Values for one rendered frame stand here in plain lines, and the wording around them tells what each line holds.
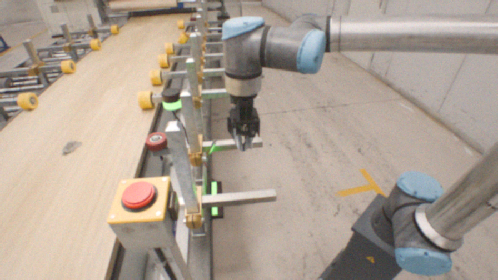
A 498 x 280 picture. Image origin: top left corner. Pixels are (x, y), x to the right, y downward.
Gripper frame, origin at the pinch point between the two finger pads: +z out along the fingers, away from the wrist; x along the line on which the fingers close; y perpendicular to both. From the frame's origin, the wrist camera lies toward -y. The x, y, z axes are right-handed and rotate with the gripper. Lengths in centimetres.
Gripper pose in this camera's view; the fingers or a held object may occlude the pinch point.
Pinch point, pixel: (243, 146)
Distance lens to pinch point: 74.8
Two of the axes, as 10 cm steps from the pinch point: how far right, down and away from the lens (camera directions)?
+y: 1.4, 6.1, -7.8
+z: 0.0, 7.8, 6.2
